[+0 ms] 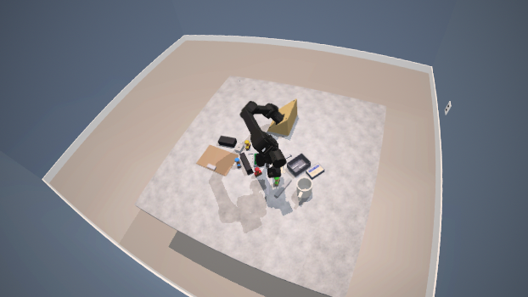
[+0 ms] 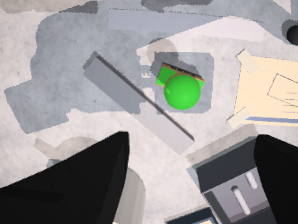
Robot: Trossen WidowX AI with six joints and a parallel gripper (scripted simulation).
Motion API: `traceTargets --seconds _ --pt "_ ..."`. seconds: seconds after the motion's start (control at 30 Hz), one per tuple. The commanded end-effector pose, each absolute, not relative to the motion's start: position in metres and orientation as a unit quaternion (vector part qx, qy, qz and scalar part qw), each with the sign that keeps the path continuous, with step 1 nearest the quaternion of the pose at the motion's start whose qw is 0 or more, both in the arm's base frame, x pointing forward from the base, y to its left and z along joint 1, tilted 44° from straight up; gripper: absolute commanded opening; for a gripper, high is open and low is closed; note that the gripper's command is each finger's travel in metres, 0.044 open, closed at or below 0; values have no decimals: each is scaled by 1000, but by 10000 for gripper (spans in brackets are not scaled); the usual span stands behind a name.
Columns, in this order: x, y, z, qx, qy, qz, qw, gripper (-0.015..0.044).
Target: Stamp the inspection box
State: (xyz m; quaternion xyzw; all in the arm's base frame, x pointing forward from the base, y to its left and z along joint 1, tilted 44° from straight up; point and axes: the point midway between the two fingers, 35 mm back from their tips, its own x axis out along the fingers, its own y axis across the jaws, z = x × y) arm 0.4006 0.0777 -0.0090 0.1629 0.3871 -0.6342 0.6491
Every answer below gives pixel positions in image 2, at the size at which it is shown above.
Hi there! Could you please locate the cream paper card taped down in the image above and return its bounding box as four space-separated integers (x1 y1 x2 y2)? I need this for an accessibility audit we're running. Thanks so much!
227 49 298 129

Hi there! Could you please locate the green-topped wooden stamp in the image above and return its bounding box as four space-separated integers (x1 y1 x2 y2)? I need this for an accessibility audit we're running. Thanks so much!
156 63 205 109

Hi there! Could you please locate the cream stamp pad tin with blue label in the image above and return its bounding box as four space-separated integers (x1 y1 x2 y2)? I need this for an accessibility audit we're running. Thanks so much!
168 206 218 224

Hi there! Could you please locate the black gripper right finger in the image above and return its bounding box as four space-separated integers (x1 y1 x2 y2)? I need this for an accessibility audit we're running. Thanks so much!
254 133 298 224

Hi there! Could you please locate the white mug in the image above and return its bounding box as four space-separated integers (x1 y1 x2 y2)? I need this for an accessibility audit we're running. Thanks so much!
113 169 146 224

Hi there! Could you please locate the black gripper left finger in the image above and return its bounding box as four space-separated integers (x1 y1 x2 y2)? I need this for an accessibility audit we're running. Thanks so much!
0 131 129 224

